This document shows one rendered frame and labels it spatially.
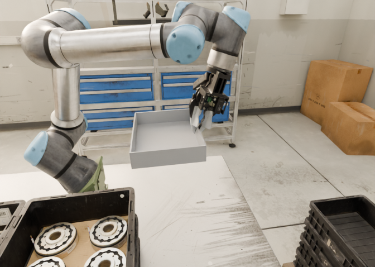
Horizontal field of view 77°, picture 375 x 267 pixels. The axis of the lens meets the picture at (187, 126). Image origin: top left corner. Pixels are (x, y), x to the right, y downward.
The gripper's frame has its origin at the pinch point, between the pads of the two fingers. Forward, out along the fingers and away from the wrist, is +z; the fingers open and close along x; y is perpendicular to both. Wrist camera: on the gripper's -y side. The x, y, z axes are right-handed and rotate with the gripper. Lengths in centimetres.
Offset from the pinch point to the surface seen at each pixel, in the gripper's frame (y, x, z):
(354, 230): 5, 89, 35
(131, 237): 24.0, -16.8, 20.3
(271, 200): -67, 110, 80
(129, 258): 29.5, -17.3, 20.5
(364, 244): 12, 88, 36
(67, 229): 11.6, -32.4, 32.0
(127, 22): -165, -26, -18
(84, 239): 13.3, -27.4, 33.9
